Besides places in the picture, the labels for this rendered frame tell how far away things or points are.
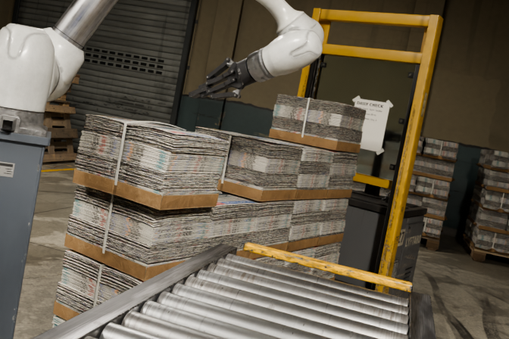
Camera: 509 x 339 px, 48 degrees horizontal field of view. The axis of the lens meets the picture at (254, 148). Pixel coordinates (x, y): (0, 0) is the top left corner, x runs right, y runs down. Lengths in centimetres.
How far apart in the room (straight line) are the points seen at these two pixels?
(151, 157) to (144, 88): 794
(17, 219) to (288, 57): 82
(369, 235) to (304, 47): 197
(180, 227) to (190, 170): 20
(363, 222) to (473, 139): 545
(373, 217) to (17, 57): 232
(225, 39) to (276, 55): 759
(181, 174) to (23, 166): 45
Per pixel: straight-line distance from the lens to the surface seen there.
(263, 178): 218
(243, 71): 165
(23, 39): 157
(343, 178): 285
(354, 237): 340
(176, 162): 168
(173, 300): 108
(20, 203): 157
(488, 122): 871
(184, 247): 189
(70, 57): 175
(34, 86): 156
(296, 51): 157
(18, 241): 159
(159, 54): 957
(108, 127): 182
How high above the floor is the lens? 115
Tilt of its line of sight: 3 degrees down
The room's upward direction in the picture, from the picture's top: 11 degrees clockwise
